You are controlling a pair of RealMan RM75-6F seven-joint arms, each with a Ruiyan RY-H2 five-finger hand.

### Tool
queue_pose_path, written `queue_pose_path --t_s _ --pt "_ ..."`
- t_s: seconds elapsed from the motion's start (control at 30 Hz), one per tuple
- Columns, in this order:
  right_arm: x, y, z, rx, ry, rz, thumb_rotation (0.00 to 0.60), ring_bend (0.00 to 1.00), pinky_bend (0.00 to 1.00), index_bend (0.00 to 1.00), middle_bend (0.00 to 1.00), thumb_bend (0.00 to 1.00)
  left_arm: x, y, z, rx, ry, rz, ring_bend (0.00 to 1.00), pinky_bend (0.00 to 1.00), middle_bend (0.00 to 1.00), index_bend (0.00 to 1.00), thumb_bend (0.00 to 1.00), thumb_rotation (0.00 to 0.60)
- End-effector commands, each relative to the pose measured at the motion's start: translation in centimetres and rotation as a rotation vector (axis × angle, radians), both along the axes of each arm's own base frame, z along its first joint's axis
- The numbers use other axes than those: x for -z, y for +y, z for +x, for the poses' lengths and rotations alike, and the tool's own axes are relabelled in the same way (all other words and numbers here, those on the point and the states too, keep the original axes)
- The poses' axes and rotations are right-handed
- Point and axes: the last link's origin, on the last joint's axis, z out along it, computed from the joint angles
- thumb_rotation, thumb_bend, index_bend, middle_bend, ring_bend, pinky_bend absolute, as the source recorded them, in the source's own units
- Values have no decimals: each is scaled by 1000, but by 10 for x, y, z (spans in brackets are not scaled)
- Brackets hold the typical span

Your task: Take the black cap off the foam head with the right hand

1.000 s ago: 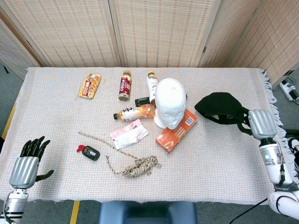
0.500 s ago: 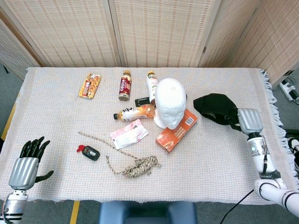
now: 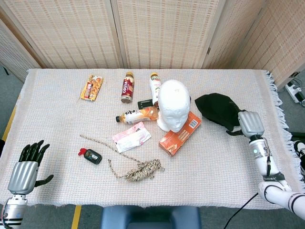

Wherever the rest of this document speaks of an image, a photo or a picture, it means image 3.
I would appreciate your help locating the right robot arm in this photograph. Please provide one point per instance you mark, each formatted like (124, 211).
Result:
(274, 181)

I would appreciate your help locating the orange cardboard box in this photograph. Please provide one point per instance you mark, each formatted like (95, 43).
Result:
(177, 140)

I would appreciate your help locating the yellow snack pack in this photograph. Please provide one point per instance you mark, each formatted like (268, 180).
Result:
(91, 88)

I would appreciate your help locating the black bottle with red cap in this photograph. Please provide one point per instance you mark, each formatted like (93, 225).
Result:
(93, 156)

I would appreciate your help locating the white foam mannequin head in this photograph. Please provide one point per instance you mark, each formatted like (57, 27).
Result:
(172, 100)

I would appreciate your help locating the black cloth cap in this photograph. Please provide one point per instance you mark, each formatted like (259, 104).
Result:
(214, 109)

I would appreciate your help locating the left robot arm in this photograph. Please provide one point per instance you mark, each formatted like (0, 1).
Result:
(12, 212)

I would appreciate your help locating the black and white shoe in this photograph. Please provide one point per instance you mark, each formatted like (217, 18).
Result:
(299, 149)

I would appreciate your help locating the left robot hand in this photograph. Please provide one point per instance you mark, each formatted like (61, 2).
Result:
(23, 176)

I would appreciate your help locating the white power strip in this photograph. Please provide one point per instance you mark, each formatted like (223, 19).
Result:
(294, 91)

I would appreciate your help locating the beige woven folding screen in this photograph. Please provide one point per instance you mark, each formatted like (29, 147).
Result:
(71, 31)

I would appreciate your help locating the pink wet wipes pack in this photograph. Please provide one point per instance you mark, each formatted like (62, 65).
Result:
(131, 138)

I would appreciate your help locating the red Costa coffee bottle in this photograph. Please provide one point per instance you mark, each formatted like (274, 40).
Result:
(127, 88)

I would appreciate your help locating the orange juice bottle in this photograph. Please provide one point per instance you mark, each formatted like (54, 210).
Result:
(138, 115)

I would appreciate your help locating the small black rectangular device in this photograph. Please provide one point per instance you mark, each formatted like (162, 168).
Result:
(145, 103)

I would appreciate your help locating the white label tea bottle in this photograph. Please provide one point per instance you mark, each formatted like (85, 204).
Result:
(155, 86)

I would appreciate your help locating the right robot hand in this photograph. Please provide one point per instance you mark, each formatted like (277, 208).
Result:
(251, 122)

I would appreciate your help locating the white woven tablecloth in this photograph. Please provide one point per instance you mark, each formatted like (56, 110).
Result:
(202, 179)

